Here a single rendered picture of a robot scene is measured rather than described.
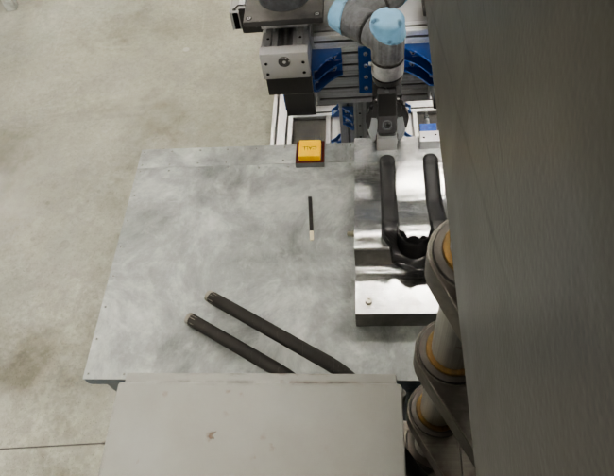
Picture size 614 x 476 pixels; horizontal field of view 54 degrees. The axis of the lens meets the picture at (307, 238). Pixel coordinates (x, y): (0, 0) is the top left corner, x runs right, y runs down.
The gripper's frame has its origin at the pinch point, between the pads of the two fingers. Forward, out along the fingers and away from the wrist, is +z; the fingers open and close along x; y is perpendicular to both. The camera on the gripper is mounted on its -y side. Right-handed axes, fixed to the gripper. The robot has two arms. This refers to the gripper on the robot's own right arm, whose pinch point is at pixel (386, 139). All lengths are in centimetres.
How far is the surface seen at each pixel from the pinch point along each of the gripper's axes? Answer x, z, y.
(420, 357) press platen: -2, -39, -76
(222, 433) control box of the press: 20, -57, -92
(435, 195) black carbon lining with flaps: -11.4, 2.6, -16.6
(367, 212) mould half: 5.2, -0.1, -23.6
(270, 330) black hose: 27, 3, -53
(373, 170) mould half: 3.6, 1.8, -8.9
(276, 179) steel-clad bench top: 30.1, 10.4, -3.9
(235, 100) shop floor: 70, 90, 114
